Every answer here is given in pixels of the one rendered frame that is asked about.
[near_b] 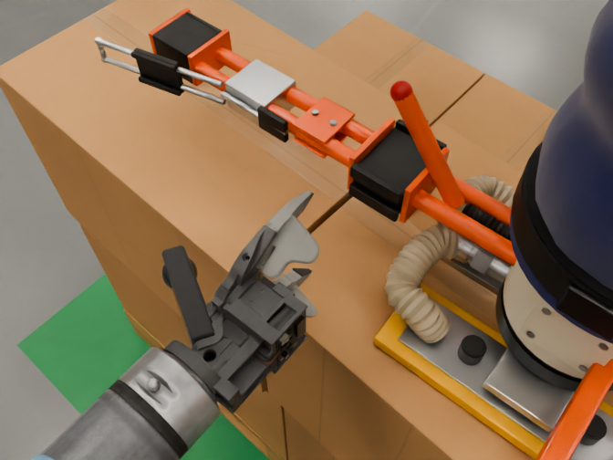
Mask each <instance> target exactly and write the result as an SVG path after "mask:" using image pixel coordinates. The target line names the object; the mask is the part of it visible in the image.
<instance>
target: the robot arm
mask: <svg viewBox="0 0 613 460"><path fill-rule="evenodd" d="M313 195H314V194H313V193H311V192H310V191H305V192H303V193H302V194H300V195H299V196H297V197H296V198H294V199H292V200H291V201H289V202H288V203H287V204H286V205H285V206H284V207H283V208H281V209H280V210H279V211H278V212H277V213H276V214H275V215H274V216H273V217H272V218H271V219H270V220H269V221H268V222H267V224H266V225H263V226H262V227H261V229H260V230H259V231H258V232H257V233H256V234H255V236H254V237H253V238H252V239H251V241H250V242H249V243H248V244H247V245H246V246H245V248H244V249H243V250H242V252H241V253H240V255H239V256H238V257H237V258H236V260H235V261H234V264H233V265H232V267H231V269H230V271H229V274H228V276H227V277H226V279H225V280H224V281H223V283H222V284H221V285H220V286H219V287H218V288H217V290H216V291H215V294H214V297H213V299H212V300H211V301H212V302H209V303H208V304H207V305H206V304H205V301H204V298H203V294H202V291H201V290H200V287H199V284H198V282H197V279H196V278H197V275H198V271H197V267H196V265H195V264H194V262H193V261H192V260H191V259H190V258H189V257H188V255H187V253H186V250H185V247H184V246H175V247H172V248H169V249H165V250H163V251H162V258H163V262H164V266H163V268H162V279H163V281H164V283H165V284H166V285H167V286H168V287H169V288H171V289H172V292H173V295H174V297H175V300H176V303H177V305H178V308H179V311H180V313H181V316H182V321H183V324H184V327H185V329H186V332H187V334H188V337H189V340H190V343H191V345H192V349H190V348H189V347H187V346H186V345H184V344H183V343H181V342H180V341H178V340H172V341H171V342H170V343H169V344H168V345H167V346H166V347H165V348H164V349H163V350H161V349H160V348H154V347H151V348H150V349H149V350H147V351H146V352H145V353H144V354H143V355H142V356H141V357H140V358H139V359H138V360H137V361H136V362H135V363H134V364H133V365H132V366H131V367H130V368H129V369H128V370H127V371H126V372H125V373H124V374H122V375H121V376H120V377H119V378H118V380H117V381H116V382H114V383H113V384H112V385H111V386H110V387H109V388H108V389H107V390H106V391H105V392H104V393H103V394H102V395H101V396H100V397H99V398H98V399H97V400H96V401H95V402H94V403H92V404H91V405H90V406H89V408H88V409H87V410H86V411H85V412H84V413H83V414H81V415H80V416H79V418H78V419H77V420H76V421H75V422H74V423H73V424H71V425H70V426H69V427H68V428H67V429H66V430H65V431H64V432H63V433H62V434H61V435H60V436H59V437H58V438H57V439H56V440H55V441H54V442H53V443H52V444H51V445H50V446H49V447H48V448H47V449H45V450H44V451H43V452H42V453H41V454H40V455H36V456H34V457H33V458H32V459H31V460H180V458H182V456H183V455H184V454H185V453H186V452H187V451H188V450H189V449H190V448H191V447H192V445H193V444H194V443H195V442H196V441H197V440H198V439H199V438H200V437H201V436H202V434H203V433H204V432H205V431H206V430H207V429H208V428H209V427H210V425H211V424H212V423H213V422H214V421H215V420H216V419H217V418H218V416H219V415H220V409H219V407H218V404H217V402H219V403H220V404H221V405H223V406H224V407H225V408H226V409H227V410H228V411H230V412H231V413H234V412H235V411H236V410H237V409H238V408H239V407H240V406H241V404H242V403H243V402H244V401H245V400H246V399H247V398H248V396H249V395H250V394H251V393H252V392H253V391H254V390H255V388H256V387H257V386H258V385H259V384H260V383H261V382H262V381H263V379H264V378H265V377H266V376H267V375H268V374H269V373H270V372H272V373H273V374H276V373H277V372H278V371H279V369H280V368H281V367H282V366H283V365H284V364H285V363H286V361H287V360H288V359H289V358H290V357H291V356H292V355H293V353H294V352H295V351H296V350H297V349H298V348H299V347H300V345H301V344H302V343H303V342H304V341H305V340H306V339H307V336H306V335H305V334H304V333H305V332H306V317H308V318H312V317H315V315H316V314H317V309H316V307H315V306H314V305H313V304H312V303H311V302H310V301H309V299H308V298H307V297H306V296H305V295H304V294H303V292H302V291H301V290H300V289H299V288H298V287H299V286H300V285H301V284H302V283H303V282H304V281H305V280H306V279H307V278H308V277H309V276H310V274H311V273H312V270H310V269H309V268H293V269H292V270H291V271H290V272H288V273H287V274H285V275H282V276H280V275H281V274H282V273H283V272H284V270H285V269H286V267H287V266H288V265H289V264H290V263H294V262H295V263H302V264H311V263H313V262H314V261H315V260H316V259H317V257H318V255H319V245H318V243H317V241H316V240H315V239H314V237H313V236H312V235H311V234H310V233H309V232H308V231H307V230H306V229H305V227H304V226H303V225H302V224H301V223H300V221H299V220H298V219H297V218H298V217H299V216H300V214H301V213H303V211H304V210H305V208H306V206H307V204H308V203H309V201H310V199H311V198H312V196H313ZM259 270H261V272H262V274H263V275H264V276H265V277H262V278H261V272H260V271H259ZM279 276H280V277H279ZM266 277H268V278H277V277H278V279H276V280H274V281H270V280H269V279H267V278H266ZM296 342H297V344H296V345H295V343H296ZM294 345H295V347H293V346H294ZM282 358H283V359H282ZM281 359H282V360H281Z"/></svg>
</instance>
